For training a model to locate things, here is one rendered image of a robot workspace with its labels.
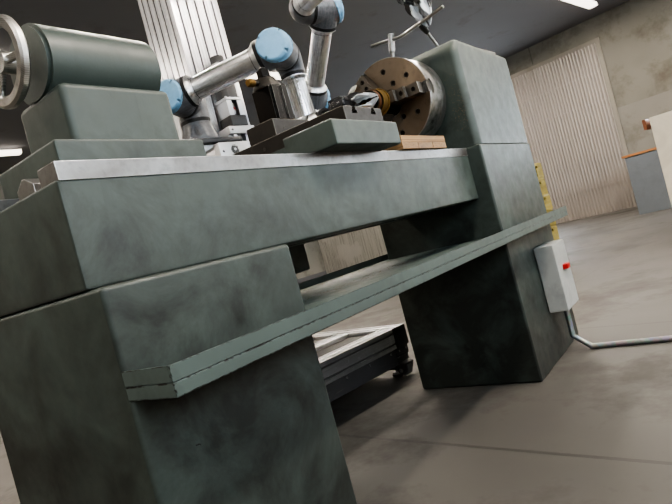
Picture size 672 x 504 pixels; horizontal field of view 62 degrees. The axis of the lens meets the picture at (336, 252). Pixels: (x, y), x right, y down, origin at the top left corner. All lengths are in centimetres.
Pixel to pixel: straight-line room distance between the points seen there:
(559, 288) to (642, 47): 814
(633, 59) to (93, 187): 971
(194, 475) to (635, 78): 973
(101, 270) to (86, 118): 29
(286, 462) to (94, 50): 78
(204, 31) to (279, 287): 183
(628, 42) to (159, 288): 975
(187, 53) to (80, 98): 158
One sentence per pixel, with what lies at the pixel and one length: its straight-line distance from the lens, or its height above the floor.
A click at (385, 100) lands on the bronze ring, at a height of 107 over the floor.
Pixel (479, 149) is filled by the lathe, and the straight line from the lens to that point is 205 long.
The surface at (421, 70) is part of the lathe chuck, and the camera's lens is 199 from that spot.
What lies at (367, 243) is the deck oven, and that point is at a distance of 690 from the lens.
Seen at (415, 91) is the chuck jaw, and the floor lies 108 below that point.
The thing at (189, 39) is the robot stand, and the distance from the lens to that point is 264.
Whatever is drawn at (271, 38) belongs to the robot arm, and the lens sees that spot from 205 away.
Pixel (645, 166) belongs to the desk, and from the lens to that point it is 833.
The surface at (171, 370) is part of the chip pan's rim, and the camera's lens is 74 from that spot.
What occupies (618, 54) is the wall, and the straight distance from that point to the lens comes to 1031.
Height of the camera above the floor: 65
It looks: 1 degrees down
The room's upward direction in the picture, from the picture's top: 15 degrees counter-clockwise
